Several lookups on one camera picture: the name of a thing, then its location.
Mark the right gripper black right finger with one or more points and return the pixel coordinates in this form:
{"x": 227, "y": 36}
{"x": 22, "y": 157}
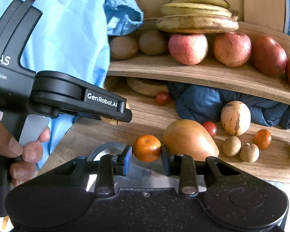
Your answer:
{"x": 182, "y": 166}

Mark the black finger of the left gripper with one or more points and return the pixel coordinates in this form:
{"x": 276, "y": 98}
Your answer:
{"x": 125, "y": 119}

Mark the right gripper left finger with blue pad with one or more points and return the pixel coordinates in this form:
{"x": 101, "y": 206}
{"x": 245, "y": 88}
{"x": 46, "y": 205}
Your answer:
{"x": 112, "y": 160}

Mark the yellow green mango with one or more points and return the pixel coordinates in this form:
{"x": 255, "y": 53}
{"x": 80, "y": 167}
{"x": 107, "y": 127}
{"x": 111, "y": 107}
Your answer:
{"x": 186, "y": 136}

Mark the small orange tangerine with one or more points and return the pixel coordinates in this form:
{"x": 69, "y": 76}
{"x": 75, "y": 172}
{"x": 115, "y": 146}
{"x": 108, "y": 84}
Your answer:
{"x": 262, "y": 139}
{"x": 147, "y": 148}

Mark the red cherry tomato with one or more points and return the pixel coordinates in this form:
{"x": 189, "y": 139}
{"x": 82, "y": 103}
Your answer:
{"x": 162, "y": 98}
{"x": 211, "y": 128}

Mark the brown longan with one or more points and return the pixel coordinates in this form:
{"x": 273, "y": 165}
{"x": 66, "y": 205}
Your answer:
{"x": 231, "y": 146}
{"x": 249, "y": 153}

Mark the round beige speckled melon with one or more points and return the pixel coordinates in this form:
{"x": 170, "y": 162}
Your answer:
{"x": 235, "y": 118}

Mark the small beige speckled fruit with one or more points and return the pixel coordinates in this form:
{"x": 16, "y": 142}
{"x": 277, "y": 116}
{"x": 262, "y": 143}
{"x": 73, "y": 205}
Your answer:
{"x": 111, "y": 121}

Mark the person's left hand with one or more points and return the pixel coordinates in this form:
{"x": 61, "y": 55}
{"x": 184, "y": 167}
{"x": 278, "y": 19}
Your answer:
{"x": 31, "y": 153}

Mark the metal baking tray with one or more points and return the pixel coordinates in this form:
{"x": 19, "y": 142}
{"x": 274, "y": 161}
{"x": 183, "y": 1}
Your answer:
{"x": 141, "y": 174}

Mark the beige fruit under shelf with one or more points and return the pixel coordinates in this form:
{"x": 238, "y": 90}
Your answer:
{"x": 146, "y": 86}

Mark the dark blue quilted cloth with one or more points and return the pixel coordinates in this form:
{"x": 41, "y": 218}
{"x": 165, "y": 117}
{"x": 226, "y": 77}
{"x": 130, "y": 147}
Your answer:
{"x": 203, "y": 103}

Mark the kiwi left brown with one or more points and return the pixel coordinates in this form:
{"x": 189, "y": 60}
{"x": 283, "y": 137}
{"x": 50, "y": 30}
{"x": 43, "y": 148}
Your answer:
{"x": 123, "y": 47}

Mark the kiwi brown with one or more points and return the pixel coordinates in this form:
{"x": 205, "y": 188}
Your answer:
{"x": 123, "y": 47}
{"x": 152, "y": 42}

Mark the light blue garment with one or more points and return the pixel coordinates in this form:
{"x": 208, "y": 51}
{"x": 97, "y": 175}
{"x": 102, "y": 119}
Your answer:
{"x": 71, "y": 37}

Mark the kiwi right brown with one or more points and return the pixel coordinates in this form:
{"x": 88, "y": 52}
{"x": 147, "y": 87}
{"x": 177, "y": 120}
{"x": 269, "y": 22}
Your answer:
{"x": 152, "y": 42}

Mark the pale red apple leftmost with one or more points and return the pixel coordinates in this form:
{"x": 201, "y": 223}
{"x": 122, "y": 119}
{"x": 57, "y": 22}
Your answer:
{"x": 188, "y": 49}

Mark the wooden desk shelf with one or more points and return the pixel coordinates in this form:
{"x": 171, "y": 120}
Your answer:
{"x": 210, "y": 72}

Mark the banana bunch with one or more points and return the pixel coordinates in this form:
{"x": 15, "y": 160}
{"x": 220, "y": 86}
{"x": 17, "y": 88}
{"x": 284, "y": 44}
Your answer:
{"x": 198, "y": 14}

